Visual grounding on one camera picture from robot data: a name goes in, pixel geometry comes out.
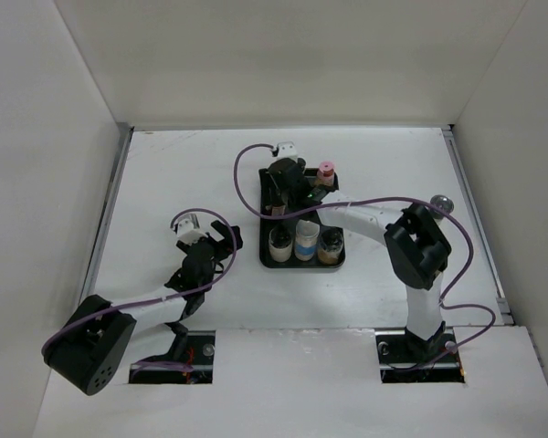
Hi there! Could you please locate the pink cap spice bottle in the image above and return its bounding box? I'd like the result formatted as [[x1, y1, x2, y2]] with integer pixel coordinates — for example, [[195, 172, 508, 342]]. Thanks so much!
[[314, 161, 335, 187]]

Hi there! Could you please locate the white powder bottle black cap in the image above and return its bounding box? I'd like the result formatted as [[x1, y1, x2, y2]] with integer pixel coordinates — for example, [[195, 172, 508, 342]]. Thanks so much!
[[269, 224, 293, 263]]

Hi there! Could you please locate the tall blue label spice jar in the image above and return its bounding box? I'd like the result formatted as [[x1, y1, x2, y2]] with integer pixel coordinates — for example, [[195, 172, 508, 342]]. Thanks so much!
[[294, 219, 321, 262]]

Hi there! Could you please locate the brown spice bottle black cap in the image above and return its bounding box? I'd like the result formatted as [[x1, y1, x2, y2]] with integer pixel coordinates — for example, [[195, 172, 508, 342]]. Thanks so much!
[[317, 227, 344, 266]]

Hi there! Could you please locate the white powder bottle silver cap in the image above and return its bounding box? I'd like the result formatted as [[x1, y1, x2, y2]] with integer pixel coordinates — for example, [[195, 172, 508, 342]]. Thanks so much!
[[430, 194, 455, 214]]

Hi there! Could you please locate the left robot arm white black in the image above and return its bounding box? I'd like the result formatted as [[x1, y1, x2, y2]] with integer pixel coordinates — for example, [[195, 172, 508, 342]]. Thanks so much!
[[41, 214, 243, 396]]

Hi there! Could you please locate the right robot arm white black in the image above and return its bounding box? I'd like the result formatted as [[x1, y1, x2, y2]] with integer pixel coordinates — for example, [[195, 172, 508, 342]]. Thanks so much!
[[258, 158, 451, 362]]

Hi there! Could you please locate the black rectangular tray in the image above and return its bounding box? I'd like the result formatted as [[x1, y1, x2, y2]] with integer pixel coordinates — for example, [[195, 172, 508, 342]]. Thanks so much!
[[258, 168, 346, 270]]

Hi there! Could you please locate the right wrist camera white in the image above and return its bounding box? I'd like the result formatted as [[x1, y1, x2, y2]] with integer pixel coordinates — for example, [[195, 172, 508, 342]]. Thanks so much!
[[271, 141, 299, 161]]

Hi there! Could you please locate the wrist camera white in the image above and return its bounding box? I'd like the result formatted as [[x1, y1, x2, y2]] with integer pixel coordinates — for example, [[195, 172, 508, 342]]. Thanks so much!
[[271, 141, 299, 161], [170, 213, 207, 245]]

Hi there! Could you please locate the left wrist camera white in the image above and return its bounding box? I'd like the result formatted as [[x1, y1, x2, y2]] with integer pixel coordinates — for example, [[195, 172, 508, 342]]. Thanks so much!
[[170, 213, 207, 245]]

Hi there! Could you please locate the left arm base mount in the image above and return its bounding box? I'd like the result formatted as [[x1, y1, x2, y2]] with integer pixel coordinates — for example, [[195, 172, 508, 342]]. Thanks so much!
[[128, 322, 216, 385]]

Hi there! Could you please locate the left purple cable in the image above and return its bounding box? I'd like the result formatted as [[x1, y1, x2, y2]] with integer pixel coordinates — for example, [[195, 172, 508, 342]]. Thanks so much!
[[41, 207, 241, 378]]

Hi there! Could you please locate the purple cable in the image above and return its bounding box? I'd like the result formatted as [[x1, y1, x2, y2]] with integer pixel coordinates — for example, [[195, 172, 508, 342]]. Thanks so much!
[[41, 207, 241, 378], [233, 143, 498, 373]]

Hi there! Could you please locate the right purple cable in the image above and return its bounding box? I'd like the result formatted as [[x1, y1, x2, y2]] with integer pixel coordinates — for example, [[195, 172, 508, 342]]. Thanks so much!
[[233, 143, 498, 373]]

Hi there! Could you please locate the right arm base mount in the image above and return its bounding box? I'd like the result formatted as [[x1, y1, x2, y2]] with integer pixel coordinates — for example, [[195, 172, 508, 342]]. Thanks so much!
[[375, 330, 465, 384]]

